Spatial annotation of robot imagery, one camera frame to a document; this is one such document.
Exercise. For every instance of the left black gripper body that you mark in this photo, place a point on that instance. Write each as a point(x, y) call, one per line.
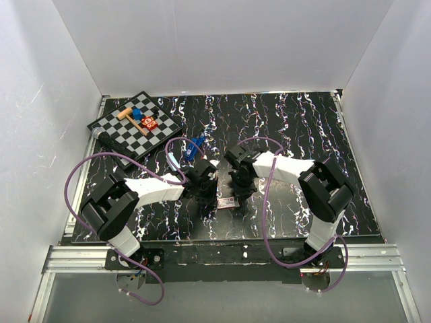
point(207, 193)

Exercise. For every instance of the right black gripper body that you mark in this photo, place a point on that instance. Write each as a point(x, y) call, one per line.
point(242, 187)

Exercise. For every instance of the red white staple box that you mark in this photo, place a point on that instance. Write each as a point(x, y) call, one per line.
point(228, 203)

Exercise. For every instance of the light blue stapler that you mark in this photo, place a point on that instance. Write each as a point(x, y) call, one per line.
point(172, 161)

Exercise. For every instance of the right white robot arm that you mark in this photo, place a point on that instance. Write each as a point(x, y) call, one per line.
point(326, 190)

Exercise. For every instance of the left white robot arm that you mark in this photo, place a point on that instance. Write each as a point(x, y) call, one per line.
point(108, 209)

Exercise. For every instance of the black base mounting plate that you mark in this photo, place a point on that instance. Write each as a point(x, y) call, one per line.
point(226, 260)

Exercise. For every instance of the checkered chess board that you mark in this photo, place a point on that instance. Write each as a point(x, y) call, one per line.
point(126, 134)

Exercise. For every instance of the black cylinder silver cap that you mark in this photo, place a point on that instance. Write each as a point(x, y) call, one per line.
point(102, 136)

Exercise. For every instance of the blue toy block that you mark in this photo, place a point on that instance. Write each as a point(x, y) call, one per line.
point(137, 115)

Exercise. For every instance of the wooden toy mallet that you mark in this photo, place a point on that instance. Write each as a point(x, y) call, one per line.
point(126, 114)

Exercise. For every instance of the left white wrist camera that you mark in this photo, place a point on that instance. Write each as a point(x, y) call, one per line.
point(213, 173)

